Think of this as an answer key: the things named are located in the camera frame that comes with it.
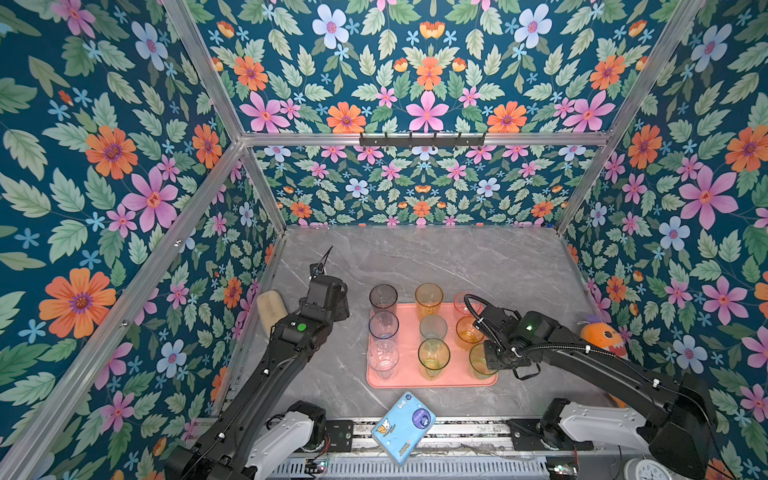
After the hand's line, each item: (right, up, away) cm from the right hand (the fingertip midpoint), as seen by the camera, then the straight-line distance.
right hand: (491, 360), depth 77 cm
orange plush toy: (+32, +5, +3) cm, 32 cm away
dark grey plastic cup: (-29, +15, +11) cm, 35 cm away
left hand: (-41, +18, 0) cm, 45 cm away
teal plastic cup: (-15, +7, +6) cm, 18 cm away
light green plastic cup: (-4, 0, -3) cm, 5 cm away
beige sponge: (-65, +10, +16) cm, 68 cm away
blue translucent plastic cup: (-29, +8, +7) cm, 31 cm away
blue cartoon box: (-23, -14, -7) cm, 28 cm away
